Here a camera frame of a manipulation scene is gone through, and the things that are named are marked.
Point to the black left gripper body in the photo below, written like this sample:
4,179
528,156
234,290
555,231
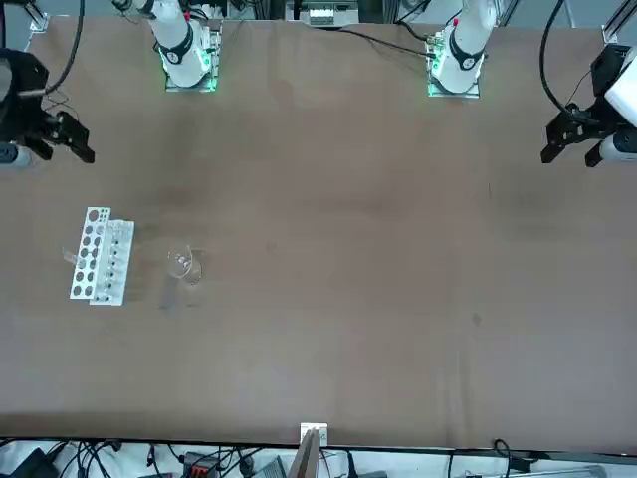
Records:
594,119

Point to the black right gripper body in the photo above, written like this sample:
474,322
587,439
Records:
27,114

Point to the clear glass test tube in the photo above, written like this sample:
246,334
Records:
70,255

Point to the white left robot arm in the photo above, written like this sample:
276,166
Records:
465,45

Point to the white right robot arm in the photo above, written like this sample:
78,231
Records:
181,55

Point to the white test tube rack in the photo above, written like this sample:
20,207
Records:
129,234

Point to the small clear glass beaker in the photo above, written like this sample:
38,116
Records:
191,276

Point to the white terminal block unit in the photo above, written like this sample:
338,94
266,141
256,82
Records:
323,17

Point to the black and orange device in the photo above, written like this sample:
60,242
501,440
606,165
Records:
199,465

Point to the aluminium frame profile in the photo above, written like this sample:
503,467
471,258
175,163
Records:
614,27
40,22

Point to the aluminium camera post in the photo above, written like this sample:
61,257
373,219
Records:
307,458

